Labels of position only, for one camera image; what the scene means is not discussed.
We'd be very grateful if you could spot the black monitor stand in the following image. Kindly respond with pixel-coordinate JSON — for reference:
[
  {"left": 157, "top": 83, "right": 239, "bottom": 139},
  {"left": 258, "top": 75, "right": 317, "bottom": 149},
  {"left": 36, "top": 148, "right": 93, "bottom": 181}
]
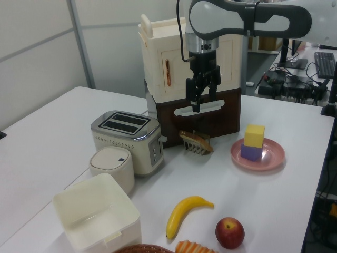
[{"left": 277, "top": 38, "right": 309, "bottom": 70}]

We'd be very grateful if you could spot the small white lidded bin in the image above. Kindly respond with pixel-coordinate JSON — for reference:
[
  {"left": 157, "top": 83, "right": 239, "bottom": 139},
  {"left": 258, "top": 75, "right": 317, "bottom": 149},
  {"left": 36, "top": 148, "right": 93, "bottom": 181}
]
[{"left": 88, "top": 147, "right": 136, "bottom": 196}]

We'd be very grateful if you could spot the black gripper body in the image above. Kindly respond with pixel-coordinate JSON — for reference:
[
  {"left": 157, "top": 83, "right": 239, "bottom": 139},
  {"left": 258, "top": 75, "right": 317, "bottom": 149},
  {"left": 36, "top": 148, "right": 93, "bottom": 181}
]
[{"left": 188, "top": 50, "right": 221, "bottom": 77}]

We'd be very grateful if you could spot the pink plate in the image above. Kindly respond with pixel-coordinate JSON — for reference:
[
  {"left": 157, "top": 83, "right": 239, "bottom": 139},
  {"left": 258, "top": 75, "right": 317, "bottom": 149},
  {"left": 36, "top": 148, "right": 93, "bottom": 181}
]
[{"left": 231, "top": 138, "right": 286, "bottom": 171}]

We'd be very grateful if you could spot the yellow cube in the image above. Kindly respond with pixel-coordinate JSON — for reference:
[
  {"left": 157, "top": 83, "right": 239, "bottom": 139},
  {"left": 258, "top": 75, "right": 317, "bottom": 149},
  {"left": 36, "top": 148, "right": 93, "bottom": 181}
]
[{"left": 244, "top": 124, "right": 265, "bottom": 148}]

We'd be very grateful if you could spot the yellow banana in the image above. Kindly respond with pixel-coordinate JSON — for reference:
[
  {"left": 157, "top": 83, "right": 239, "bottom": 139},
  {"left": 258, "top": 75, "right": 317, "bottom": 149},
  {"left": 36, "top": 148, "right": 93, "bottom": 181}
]
[{"left": 165, "top": 196, "right": 215, "bottom": 240}]

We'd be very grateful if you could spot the orange striped bread roll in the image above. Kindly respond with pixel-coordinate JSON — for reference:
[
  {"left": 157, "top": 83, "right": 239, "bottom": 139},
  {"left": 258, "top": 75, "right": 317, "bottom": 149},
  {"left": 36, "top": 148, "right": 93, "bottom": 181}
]
[{"left": 175, "top": 239, "right": 219, "bottom": 253}]

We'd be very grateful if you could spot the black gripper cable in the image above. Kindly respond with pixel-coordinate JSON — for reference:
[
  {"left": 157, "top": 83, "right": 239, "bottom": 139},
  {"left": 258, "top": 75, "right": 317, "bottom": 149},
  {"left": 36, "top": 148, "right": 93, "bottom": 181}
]
[{"left": 175, "top": 0, "right": 191, "bottom": 63}]

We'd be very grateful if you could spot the black electronics with cables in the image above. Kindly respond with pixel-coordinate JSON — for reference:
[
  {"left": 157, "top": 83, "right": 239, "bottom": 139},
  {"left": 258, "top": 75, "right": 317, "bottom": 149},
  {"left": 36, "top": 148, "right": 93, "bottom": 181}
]
[{"left": 257, "top": 69, "right": 331, "bottom": 106}]

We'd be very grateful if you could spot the cream toy cabinet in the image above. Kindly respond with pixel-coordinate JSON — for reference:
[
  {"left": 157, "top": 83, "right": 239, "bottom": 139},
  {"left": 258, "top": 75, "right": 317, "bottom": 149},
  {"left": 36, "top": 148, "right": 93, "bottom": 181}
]
[{"left": 138, "top": 17, "right": 243, "bottom": 102}]

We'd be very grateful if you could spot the cream silver toaster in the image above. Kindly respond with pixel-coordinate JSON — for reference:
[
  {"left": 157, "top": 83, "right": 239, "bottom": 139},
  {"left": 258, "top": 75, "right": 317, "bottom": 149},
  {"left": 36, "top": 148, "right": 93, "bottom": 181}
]
[{"left": 90, "top": 110, "right": 168, "bottom": 178}]

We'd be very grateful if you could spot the grey metal post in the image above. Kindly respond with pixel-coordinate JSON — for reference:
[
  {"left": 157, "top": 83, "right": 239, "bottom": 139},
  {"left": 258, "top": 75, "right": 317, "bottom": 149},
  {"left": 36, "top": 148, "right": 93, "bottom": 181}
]
[{"left": 240, "top": 34, "right": 250, "bottom": 96}]

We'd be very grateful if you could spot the white open plastic box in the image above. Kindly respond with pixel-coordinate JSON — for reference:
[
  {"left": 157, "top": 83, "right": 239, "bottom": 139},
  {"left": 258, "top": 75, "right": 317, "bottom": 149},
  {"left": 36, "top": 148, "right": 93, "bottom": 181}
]
[{"left": 52, "top": 173, "right": 142, "bottom": 251}]

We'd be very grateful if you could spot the cream cutting board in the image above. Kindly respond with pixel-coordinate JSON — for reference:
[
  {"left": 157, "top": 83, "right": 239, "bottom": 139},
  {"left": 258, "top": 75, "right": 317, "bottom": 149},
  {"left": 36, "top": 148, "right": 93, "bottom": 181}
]
[{"left": 140, "top": 14, "right": 154, "bottom": 38}]

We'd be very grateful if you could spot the purple cube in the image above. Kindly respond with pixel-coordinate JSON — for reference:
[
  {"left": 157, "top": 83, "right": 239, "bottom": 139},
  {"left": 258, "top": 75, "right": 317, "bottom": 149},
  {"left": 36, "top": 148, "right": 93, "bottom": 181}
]
[{"left": 240, "top": 143, "right": 263, "bottom": 162}]

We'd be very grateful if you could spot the brown drawer unit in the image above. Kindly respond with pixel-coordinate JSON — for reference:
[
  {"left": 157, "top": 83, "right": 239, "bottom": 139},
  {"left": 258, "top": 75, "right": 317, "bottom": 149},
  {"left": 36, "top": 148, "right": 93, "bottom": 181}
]
[{"left": 155, "top": 86, "right": 242, "bottom": 149}]

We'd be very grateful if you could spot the brown wicker basket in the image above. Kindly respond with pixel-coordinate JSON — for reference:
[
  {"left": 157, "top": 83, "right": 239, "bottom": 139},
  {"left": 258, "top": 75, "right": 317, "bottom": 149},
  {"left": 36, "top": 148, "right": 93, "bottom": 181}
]
[{"left": 113, "top": 244, "right": 174, "bottom": 253}]

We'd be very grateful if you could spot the red apple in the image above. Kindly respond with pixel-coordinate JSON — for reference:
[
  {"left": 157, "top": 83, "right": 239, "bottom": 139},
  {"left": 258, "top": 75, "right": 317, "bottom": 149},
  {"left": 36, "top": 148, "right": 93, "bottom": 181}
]
[{"left": 215, "top": 217, "right": 245, "bottom": 250}]

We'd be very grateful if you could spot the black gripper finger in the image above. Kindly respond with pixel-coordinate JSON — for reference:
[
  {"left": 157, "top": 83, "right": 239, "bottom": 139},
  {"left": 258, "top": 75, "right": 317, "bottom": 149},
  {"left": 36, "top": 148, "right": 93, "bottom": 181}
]
[
  {"left": 208, "top": 65, "right": 222, "bottom": 100},
  {"left": 185, "top": 73, "right": 209, "bottom": 113}
]

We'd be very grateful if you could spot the black keyboard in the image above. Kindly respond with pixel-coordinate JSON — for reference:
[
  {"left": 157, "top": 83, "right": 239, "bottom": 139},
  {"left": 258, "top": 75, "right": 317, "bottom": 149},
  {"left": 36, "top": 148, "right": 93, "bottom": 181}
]
[{"left": 314, "top": 52, "right": 337, "bottom": 79}]

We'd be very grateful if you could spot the metal toast rack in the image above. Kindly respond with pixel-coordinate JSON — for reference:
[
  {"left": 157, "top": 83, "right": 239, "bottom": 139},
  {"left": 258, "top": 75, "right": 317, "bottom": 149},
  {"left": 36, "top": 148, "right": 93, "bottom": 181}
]
[{"left": 183, "top": 130, "right": 211, "bottom": 157}]

